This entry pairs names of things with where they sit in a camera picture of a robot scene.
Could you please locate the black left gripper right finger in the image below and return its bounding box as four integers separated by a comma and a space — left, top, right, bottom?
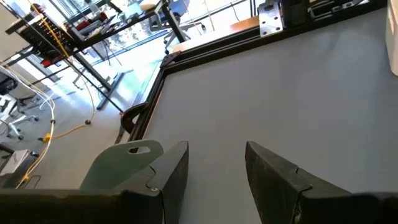
244, 141, 359, 224

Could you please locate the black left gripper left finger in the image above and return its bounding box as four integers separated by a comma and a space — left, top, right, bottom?
121, 139, 190, 224

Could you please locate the teal plastic basket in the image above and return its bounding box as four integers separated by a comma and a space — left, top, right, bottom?
79, 139, 165, 191

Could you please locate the black table clamp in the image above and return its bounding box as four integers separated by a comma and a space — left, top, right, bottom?
120, 101, 149, 135

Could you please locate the white cardboard box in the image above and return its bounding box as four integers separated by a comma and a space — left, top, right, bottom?
0, 149, 32, 177

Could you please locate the blue grey office chair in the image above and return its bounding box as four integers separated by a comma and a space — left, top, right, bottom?
148, 0, 208, 54

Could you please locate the black equipment rack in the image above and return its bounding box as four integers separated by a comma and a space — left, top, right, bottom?
14, 12, 80, 68

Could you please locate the yellow cable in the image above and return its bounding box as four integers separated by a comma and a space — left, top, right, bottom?
17, 0, 96, 189

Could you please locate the white floor cable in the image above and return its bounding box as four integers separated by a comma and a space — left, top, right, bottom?
0, 62, 57, 147

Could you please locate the black table frame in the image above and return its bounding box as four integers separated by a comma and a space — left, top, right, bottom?
116, 0, 388, 142

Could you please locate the black desk frame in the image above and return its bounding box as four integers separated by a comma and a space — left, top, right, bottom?
4, 0, 189, 113

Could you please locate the silver metal bracket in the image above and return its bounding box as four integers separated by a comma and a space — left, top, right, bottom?
257, 1, 284, 38

